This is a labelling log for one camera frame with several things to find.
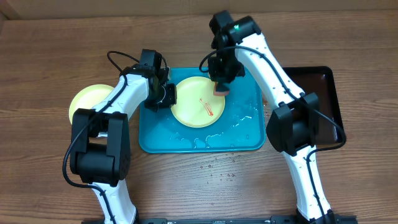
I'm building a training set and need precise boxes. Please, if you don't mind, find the red black sponge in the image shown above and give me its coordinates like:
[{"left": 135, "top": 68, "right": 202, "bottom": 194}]
[{"left": 213, "top": 82, "right": 230, "bottom": 96}]

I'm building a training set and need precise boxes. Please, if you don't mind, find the yellow-green plate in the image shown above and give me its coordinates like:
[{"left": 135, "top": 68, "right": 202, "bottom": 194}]
[
  {"left": 69, "top": 84, "right": 114, "bottom": 123},
  {"left": 171, "top": 77, "right": 226, "bottom": 128}
]

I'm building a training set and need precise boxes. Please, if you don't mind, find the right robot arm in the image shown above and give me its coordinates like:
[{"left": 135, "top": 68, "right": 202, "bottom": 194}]
[{"left": 204, "top": 11, "right": 335, "bottom": 223}]

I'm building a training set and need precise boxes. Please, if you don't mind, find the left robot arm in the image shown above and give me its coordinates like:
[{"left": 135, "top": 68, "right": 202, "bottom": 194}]
[{"left": 62, "top": 49, "right": 177, "bottom": 223}]

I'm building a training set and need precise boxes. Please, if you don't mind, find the teal plastic tray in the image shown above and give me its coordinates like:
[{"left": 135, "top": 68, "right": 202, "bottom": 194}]
[{"left": 139, "top": 70, "right": 266, "bottom": 154}]

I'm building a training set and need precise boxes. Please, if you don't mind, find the black rectangular tray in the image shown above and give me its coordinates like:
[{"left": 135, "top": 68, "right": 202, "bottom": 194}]
[{"left": 283, "top": 66, "right": 343, "bottom": 146}]

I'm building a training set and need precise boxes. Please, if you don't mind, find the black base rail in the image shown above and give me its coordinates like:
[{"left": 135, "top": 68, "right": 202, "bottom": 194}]
[{"left": 81, "top": 215, "right": 358, "bottom": 224}]

